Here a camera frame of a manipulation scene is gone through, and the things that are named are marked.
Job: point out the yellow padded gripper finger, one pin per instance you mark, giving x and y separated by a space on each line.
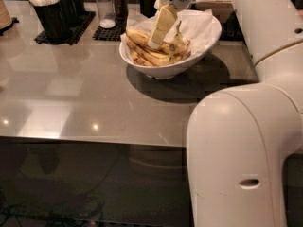
165 19

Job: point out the spotted yellow banana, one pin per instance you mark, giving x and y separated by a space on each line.
142 39

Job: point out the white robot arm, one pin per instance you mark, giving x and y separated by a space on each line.
238 138

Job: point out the white paper bowl liner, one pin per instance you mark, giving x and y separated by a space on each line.
197 26

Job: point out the right side banana bunch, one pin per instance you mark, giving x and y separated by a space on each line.
180 47

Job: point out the lower front yellow banana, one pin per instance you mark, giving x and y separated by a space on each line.
138 60

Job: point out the white ceramic bowl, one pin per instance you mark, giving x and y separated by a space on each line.
169 71

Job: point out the brown napkin dispenser stack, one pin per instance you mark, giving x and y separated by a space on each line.
224 12

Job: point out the pepper grinder dark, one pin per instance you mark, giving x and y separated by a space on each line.
121 9

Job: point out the salt shaker glass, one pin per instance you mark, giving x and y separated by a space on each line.
105 14

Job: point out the stack of paper cups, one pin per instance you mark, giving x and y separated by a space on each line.
5 19

